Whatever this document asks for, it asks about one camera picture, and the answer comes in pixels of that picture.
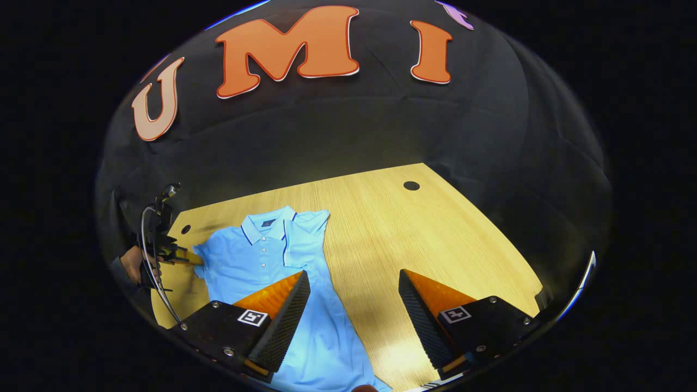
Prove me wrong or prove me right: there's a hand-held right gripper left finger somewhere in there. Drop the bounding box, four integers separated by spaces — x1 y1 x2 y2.
169 271 311 382

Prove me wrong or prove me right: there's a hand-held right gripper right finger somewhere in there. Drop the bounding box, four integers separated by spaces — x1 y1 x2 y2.
399 269 545 381

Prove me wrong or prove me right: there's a light blue T-shirt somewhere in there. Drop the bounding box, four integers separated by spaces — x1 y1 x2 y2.
192 206 393 392

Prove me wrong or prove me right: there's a black backdrop cloth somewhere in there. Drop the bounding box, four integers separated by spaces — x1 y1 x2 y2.
95 0 613 305

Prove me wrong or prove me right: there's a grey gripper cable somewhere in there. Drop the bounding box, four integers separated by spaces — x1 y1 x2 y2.
140 205 184 326

